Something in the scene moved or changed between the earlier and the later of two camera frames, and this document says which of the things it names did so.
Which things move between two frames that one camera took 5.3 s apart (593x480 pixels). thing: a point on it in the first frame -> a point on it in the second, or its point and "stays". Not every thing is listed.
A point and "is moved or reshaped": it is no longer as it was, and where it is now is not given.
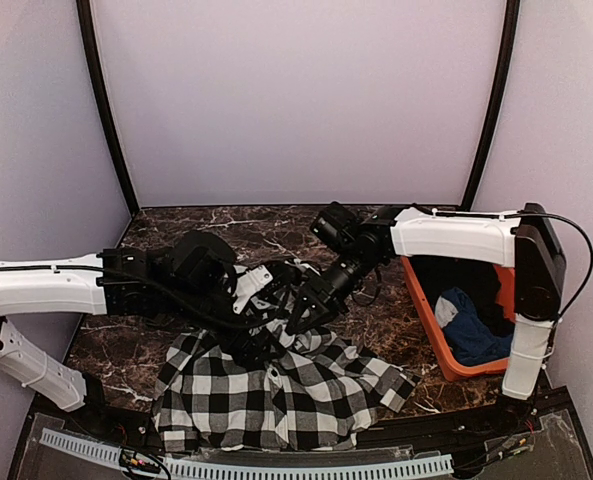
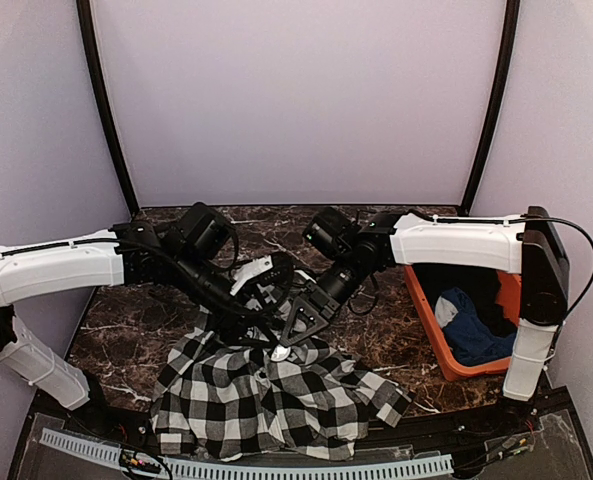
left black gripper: (246, 355) -> (232, 330)
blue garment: (472, 339) stays
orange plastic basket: (460, 373) stays
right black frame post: (504, 78) stays
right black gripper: (323, 295) stays
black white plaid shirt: (270, 389) is moved or reshaped
